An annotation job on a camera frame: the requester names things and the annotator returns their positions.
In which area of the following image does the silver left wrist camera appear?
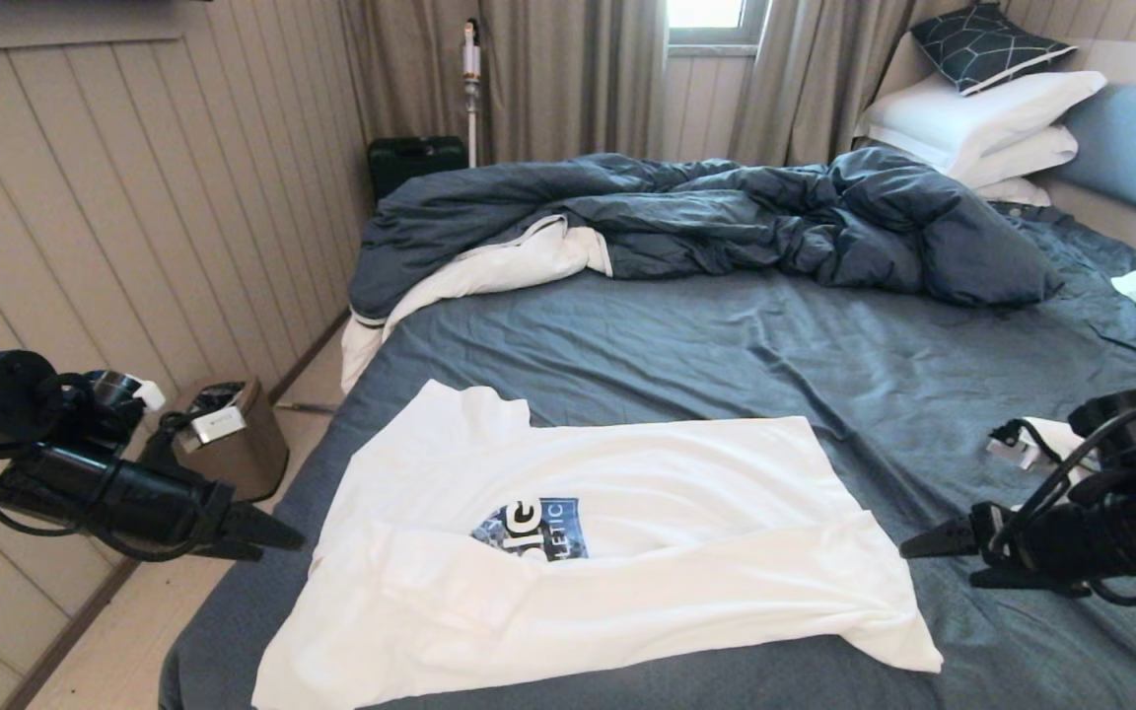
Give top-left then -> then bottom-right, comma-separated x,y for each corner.
139,406 -> 249,469

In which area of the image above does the beige bed headboard frame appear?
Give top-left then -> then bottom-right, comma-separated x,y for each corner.
1041,39 -> 1136,266

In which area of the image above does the white t-shirt blue print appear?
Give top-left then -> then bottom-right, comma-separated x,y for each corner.
252,380 -> 944,710

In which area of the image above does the window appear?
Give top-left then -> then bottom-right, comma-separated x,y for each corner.
665,0 -> 772,52

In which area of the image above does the blue bed with headboard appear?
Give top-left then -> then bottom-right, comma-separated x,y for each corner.
159,202 -> 1136,710

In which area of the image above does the white stick vacuum cleaner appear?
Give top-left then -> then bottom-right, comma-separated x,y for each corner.
461,17 -> 484,170

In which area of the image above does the brown trash bin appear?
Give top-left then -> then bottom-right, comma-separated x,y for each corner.
166,378 -> 291,504

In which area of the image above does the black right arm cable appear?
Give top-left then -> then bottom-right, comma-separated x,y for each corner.
987,394 -> 1136,606

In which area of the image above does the dark patterned pillow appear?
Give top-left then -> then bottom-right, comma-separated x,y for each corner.
909,2 -> 1078,99

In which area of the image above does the beige curtain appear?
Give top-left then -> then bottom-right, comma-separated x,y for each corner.
726,0 -> 936,171
336,0 -> 669,171

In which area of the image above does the black suitcase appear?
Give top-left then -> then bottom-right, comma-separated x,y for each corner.
367,135 -> 468,204

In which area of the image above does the dark blue crumpled duvet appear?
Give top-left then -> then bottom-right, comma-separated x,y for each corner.
341,148 -> 1064,395

